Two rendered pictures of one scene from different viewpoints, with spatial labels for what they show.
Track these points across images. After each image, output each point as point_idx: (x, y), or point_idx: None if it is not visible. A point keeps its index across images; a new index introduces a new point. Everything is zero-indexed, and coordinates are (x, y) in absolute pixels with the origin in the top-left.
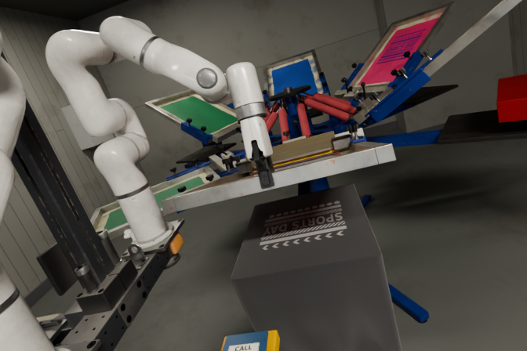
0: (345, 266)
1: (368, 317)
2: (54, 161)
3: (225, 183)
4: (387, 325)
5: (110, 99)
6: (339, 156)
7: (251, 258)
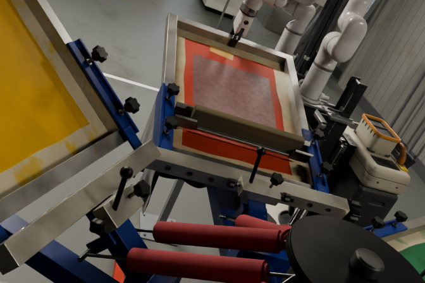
0: None
1: None
2: (323, 16)
3: (258, 47)
4: None
5: (356, 14)
6: (195, 22)
7: None
